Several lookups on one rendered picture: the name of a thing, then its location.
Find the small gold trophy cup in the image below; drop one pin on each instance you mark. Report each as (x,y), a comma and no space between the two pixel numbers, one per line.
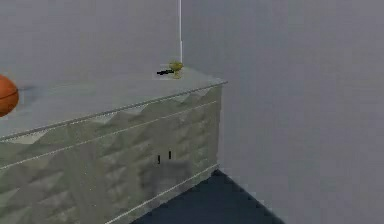
(176,67)

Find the small black flat object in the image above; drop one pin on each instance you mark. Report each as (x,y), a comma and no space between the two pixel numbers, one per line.
(164,72)

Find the grey-green textured cupboard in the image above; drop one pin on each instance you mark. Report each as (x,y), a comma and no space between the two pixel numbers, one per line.
(110,140)

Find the orange basketball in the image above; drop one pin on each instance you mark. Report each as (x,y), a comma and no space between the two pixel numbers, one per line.
(6,96)

